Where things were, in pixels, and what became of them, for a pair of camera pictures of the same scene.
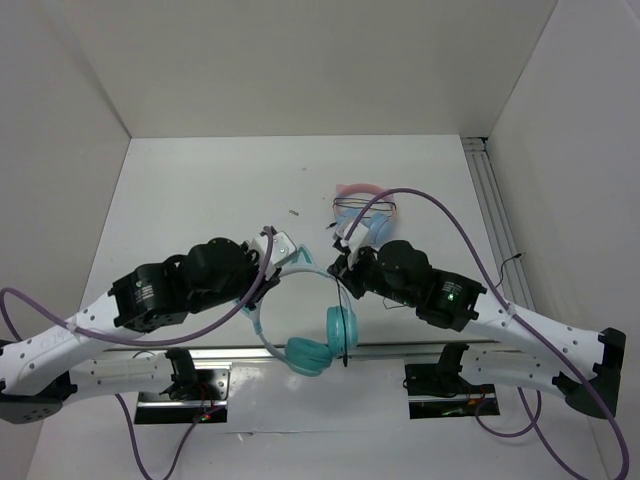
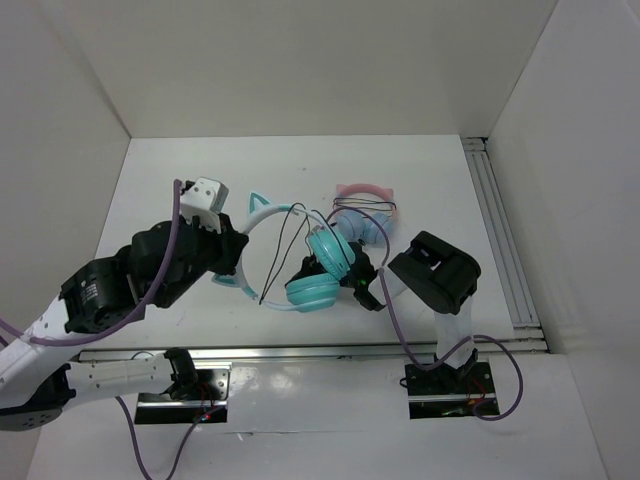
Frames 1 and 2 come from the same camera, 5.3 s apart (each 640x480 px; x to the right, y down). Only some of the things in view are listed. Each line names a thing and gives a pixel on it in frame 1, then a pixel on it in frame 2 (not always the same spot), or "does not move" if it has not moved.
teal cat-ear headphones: [308, 356] -> [313, 292]
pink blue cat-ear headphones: [378, 219] does not move
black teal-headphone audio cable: [342, 322] -> [294, 224]
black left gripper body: [236, 290] -> [213, 251]
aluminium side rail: [504, 253] does not move
